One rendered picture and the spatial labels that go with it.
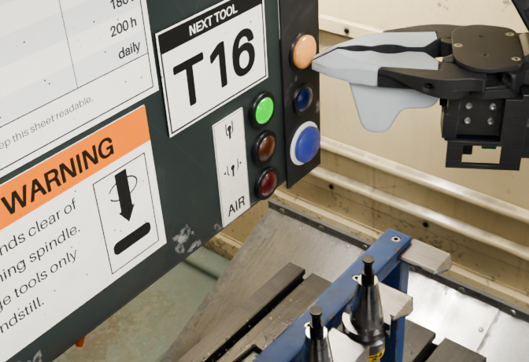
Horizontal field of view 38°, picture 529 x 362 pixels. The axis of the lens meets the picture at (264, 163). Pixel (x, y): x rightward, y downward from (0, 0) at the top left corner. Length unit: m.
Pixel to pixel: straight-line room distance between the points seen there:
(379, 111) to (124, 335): 1.46
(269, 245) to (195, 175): 1.27
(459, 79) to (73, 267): 0.27
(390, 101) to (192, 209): 0.16
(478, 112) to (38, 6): 0.31
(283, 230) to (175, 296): 0.39
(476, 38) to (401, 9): 0.82
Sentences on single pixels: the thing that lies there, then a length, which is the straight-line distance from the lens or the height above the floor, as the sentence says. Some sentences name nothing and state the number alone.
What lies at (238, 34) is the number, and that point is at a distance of 0.50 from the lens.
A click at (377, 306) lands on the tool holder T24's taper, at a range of 0.99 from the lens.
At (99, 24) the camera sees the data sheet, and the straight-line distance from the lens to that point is 0.42.
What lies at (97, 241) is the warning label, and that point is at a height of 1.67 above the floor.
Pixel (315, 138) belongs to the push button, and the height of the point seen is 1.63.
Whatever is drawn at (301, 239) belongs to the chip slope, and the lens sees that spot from 1.76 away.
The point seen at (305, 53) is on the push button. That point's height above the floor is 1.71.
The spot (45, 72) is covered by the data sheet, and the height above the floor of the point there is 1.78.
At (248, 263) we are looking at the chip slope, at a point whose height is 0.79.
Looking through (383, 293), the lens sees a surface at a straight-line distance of 1.07.
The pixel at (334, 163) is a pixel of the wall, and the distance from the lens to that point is 1.63.
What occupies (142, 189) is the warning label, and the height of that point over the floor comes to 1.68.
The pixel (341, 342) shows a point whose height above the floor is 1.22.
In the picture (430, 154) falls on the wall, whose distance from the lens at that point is 1.48.
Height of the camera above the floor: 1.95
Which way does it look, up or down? 34 degrees down
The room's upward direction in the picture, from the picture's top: 4 degrees counter-clockwise
